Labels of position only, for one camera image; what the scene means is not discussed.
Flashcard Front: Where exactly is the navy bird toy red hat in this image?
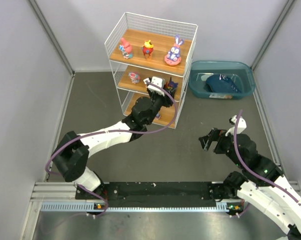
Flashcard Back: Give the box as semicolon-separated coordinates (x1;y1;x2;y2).
164;77;179;93

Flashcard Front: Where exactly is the pink toy with goggles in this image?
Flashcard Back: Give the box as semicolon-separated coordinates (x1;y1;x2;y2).
128;71;141;84

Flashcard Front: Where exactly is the purple bunny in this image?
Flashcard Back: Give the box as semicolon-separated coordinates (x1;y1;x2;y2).
164;35;185;66

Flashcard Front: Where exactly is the yellow bear ice cream cone toy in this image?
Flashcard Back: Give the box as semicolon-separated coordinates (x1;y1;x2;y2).
142;40;154;60

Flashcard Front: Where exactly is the pink rabbit toy blue bow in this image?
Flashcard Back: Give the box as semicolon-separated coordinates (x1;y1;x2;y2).
118;37;133;59

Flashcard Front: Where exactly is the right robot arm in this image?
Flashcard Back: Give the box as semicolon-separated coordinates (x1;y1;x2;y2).
198;127;301;240

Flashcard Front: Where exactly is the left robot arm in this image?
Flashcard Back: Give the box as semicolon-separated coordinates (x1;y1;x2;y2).
50;83;176;192

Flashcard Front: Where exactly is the dark blue pouch in bin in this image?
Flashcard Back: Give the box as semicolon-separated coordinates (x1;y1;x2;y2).
205;74;242;94

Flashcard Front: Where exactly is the teal plastic bin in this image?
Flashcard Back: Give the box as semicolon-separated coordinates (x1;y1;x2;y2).
188;60;256;100

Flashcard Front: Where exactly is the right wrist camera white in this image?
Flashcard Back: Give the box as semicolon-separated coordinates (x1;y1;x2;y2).
225;115;247;136

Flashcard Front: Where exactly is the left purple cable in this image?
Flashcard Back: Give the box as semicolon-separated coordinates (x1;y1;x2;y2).
44;82;178;218

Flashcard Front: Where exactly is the white wire wooden shelf rack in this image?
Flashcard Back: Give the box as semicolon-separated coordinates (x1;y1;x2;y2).
104;12;198;129

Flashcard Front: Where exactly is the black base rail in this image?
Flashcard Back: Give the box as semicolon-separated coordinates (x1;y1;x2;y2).
75;181;241;208

